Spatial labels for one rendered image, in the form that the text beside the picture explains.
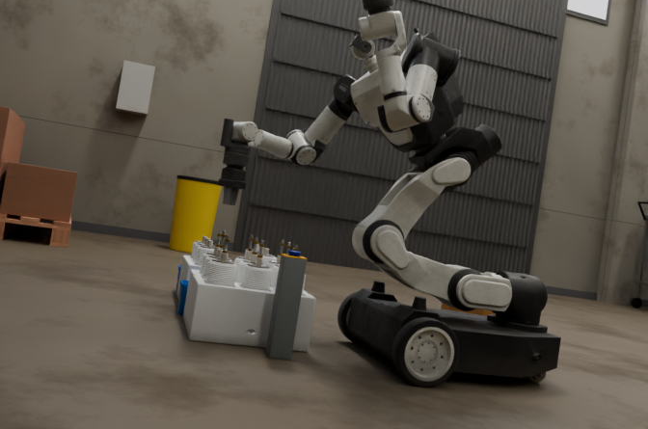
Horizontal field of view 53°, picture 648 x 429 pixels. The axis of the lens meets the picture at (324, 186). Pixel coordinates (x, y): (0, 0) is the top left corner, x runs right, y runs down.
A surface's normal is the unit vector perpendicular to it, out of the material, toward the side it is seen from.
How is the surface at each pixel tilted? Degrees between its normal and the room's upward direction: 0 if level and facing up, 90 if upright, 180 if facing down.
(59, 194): 90
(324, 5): 90
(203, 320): 90
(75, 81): 90
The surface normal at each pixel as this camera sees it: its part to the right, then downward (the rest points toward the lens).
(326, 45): 0.29, 0.00
